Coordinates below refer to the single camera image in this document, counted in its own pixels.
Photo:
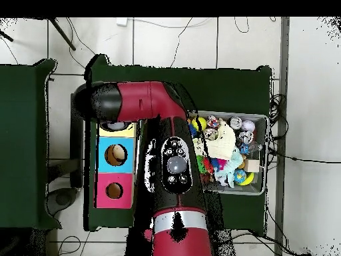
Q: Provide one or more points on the small print cloth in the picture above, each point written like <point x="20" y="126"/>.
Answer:
<point x="213" y="121"/>

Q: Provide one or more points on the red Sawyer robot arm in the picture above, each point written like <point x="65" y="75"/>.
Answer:
<point x="143" y="101"/>

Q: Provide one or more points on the wooden box with three holes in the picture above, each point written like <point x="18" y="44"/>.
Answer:
<point x="117" y="165"/>

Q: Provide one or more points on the clear mesh bin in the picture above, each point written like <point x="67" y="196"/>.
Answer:
<point x="262" y="173"/>

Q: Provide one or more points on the yellow plastic ball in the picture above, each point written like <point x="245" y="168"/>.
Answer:
<point x="202" y="123"/>

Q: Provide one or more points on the cream waffle cloth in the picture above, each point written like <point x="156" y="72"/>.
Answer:
<point x="221" y="144"/>

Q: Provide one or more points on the dark green tablecloth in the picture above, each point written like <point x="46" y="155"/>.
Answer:
<point x="21" y="133"/>
<point x="213" y="88"/>

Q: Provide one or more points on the white baseball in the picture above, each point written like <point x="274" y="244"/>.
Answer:
<point x="248" y="126"/>

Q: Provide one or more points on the black upright panel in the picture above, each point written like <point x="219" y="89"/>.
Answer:
<point x="76" y="160"/>

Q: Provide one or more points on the grey round floor stand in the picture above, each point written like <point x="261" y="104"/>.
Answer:
<point x="62" y="198"/>

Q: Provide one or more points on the white power adapter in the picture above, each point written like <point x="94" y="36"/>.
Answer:
<point x="122" y="22"/>

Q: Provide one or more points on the black tripod leg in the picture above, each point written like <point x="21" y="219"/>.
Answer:
<point x="6" y="36"/>
<point x="62" y="33"/>

